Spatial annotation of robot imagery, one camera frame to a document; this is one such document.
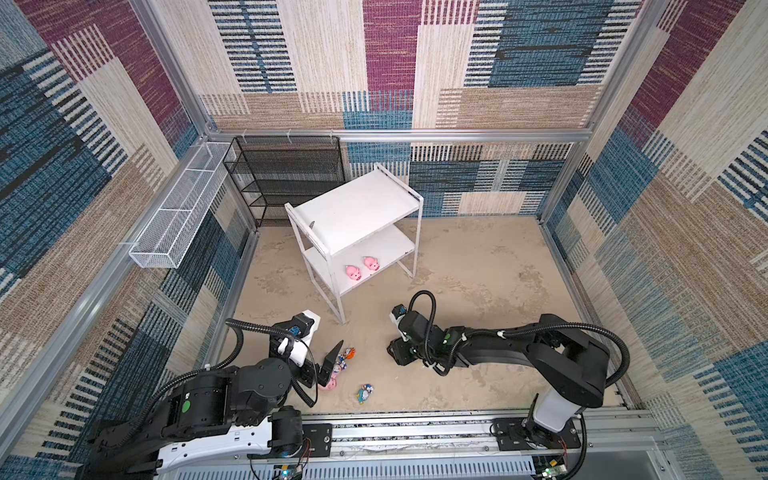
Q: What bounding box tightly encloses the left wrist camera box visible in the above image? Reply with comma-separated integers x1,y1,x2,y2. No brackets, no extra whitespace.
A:
273,310,321,367

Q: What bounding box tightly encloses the pink rubber pig toy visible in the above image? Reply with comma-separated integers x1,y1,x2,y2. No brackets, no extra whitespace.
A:
362,256,380,273
318,375,338,391
345,265,362,282

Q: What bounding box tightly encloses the teal hooded Doraemon figure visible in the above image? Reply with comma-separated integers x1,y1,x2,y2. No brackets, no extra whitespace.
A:
357,384,374,404

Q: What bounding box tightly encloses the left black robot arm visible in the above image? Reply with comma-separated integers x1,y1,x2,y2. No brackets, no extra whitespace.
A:
76,311,342,479

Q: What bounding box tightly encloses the black mesh wire shelf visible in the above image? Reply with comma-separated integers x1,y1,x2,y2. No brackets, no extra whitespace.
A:
223,136,347,226

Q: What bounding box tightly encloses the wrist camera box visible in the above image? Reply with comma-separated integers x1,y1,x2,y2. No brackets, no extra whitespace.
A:
389,304,408,327
273,310,321,367

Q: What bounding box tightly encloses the pink hooded Doraemon figure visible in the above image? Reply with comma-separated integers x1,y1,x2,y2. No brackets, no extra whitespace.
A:
331,355,347,384

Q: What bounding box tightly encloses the white wire mesh basket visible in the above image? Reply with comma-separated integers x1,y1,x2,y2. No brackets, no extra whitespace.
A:
129,142,230,269

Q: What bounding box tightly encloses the white two-tier metal shelf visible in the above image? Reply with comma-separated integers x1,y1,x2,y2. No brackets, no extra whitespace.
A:
285,163,424,325

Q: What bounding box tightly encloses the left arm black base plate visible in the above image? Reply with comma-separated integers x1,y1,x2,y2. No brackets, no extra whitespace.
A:
246,422,333,460

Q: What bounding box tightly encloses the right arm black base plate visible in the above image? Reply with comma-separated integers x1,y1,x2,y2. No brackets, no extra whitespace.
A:
489,417,582,451

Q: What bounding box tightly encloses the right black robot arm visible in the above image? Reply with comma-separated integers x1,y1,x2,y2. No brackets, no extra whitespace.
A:
387,304,630,450

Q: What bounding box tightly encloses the aluminium front rail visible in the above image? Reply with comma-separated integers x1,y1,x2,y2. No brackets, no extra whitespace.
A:
302,407,684,479

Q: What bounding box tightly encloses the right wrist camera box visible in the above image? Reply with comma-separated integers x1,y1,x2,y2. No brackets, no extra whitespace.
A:
389,304,408,327

